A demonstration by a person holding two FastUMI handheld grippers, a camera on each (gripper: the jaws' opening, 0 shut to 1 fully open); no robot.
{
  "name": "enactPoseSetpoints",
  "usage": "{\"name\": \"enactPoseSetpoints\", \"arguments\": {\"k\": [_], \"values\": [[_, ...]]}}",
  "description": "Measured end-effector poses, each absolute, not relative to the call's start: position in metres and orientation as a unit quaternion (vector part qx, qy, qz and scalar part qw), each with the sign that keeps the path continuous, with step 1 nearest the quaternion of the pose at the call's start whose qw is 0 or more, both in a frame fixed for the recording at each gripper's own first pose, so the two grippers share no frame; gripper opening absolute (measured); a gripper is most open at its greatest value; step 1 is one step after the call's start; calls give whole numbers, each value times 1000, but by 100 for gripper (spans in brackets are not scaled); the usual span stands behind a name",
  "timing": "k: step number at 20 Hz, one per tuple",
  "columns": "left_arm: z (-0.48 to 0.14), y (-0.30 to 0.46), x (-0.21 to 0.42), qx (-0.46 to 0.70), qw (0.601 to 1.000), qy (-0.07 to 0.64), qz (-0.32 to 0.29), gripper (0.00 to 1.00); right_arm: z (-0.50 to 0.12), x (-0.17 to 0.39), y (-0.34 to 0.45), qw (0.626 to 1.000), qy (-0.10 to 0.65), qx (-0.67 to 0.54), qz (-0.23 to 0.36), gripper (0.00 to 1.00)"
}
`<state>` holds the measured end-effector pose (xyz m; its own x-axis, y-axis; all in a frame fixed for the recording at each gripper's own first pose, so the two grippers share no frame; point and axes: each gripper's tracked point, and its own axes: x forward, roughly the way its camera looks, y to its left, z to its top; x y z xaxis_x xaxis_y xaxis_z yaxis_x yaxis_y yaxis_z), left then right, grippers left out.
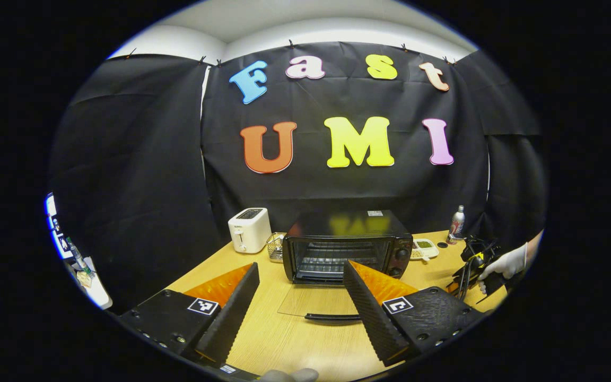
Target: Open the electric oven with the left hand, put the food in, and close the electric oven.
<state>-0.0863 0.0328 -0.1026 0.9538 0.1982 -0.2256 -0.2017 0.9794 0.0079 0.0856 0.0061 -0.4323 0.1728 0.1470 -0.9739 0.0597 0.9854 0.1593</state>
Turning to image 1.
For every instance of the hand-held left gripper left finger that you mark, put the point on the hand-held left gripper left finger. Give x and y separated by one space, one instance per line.
234 313

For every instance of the silver bottle with red label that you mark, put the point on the silver bottle with red label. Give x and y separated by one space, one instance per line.
456 225

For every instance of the black electric oven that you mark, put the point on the black electric oven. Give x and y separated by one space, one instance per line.
348 225

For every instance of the bright screen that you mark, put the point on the bright screen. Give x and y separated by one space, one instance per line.
51 223

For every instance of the white toaster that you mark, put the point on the white toaster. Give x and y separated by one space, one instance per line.
250 231

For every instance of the white side table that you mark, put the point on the white side table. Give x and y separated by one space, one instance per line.
96 289

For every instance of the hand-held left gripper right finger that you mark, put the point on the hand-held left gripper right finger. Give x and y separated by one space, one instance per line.
372 313

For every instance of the white divided snack dish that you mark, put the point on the white divided snack dish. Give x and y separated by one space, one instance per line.
425 249

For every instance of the black backdrop cloth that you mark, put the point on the black backdrop cloth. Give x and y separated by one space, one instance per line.
151 159

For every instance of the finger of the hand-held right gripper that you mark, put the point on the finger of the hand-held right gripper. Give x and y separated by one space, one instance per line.
453 288

